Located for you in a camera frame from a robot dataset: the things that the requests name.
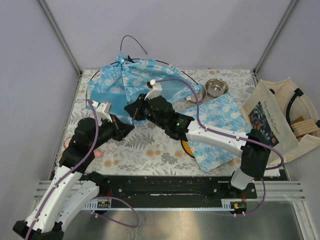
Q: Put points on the pink pet toy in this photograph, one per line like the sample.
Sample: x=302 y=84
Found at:
x=97 y=153

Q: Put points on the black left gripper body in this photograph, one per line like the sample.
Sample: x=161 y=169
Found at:
x=114 y=132

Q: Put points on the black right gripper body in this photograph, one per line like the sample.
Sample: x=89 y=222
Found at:
x=144 y=110

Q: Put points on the steel pet bowl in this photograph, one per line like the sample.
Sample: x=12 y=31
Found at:
x=201 y=95
x=216 y=87

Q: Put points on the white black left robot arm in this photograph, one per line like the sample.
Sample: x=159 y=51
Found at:
x=57 y=208

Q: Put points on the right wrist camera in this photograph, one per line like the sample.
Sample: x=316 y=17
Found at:
x=155 y=89

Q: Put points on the blue snowman pet tent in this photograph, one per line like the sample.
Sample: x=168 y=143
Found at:
x=122 y=87

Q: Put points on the floral white tablecloth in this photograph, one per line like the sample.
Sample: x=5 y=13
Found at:
x=147 y=150

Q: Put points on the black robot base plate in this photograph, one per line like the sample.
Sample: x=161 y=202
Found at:
x=122 y=188

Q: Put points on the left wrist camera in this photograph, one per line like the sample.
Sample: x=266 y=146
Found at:
x=102 y=110

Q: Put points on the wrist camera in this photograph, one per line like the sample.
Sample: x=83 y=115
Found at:
x=155 y=89
x=102 y=110

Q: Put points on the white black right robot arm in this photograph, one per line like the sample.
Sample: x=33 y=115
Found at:
x=249 y=147

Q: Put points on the beige canvas tote bag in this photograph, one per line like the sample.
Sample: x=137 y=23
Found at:
x=271 y=108

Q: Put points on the blue snowman tent mat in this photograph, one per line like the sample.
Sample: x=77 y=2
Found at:
x=220 y=114

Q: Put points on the right steel pet bowl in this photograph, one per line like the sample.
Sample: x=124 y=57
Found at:
x=216 y=87

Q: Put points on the white slotted cable duct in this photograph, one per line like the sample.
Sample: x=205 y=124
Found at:
x=161 y=203

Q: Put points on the left steel pet bowl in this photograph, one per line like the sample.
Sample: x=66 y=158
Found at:
x=201 y=95

